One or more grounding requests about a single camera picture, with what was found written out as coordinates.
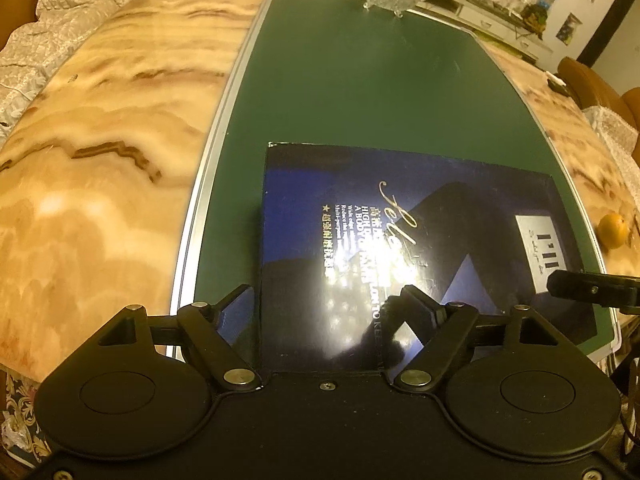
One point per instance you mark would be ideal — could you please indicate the dark blue box lid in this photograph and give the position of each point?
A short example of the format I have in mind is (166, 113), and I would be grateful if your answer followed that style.
(450, 210)

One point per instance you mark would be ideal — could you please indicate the dark ornament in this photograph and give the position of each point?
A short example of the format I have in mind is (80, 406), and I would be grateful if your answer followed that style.
(535, 16)

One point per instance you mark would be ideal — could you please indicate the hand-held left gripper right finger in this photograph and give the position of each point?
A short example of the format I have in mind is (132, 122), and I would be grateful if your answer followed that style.
(410, 305)

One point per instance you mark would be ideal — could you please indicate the black remote control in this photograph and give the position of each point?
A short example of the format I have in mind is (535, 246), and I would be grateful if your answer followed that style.
(560, 87)

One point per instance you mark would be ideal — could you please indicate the green board with aluminium frame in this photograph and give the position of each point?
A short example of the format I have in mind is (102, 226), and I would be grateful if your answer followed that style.
(350, 85)

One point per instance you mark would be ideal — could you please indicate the lace armchair cover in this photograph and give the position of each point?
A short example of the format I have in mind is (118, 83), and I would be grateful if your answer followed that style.
(615, 130)

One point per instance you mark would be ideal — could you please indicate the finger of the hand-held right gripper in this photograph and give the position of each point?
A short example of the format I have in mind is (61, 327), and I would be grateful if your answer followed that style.
(590, 287)

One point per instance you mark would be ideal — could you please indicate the brown leather armchair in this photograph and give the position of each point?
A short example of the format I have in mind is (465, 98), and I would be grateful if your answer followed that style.
(600, 85)

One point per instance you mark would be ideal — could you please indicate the colourful picture in niche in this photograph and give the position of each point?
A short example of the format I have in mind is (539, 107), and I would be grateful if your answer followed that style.
(567, 29)

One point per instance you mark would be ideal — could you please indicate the dark floral patterned carpet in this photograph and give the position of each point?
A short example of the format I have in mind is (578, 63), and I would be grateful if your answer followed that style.
(20, 410)

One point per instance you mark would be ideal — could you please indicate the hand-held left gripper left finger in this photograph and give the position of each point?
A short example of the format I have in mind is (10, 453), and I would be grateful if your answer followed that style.
(232, 307)

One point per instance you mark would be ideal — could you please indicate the orange fruit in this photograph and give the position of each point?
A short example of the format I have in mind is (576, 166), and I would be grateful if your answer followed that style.
(615, 230)

